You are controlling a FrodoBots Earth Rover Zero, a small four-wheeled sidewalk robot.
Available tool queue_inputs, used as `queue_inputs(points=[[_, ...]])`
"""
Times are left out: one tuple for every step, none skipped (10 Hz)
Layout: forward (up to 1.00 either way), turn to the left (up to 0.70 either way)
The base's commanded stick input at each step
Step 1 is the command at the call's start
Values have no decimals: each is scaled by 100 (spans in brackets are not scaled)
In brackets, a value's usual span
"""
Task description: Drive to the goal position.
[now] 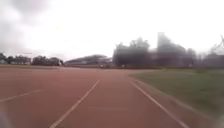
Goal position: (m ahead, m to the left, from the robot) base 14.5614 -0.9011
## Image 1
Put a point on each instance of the group of dark trees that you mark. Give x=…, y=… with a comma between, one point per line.
x=131, y=55

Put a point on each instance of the low building with curved roof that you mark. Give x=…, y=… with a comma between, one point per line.
x=88, y=61

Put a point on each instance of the tall grey building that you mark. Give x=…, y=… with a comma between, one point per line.
x=170, y=53

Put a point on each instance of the row of trees and buildings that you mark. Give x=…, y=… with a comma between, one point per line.
x=33, y=61

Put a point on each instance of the grass field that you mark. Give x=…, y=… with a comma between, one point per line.
x=190, y=86

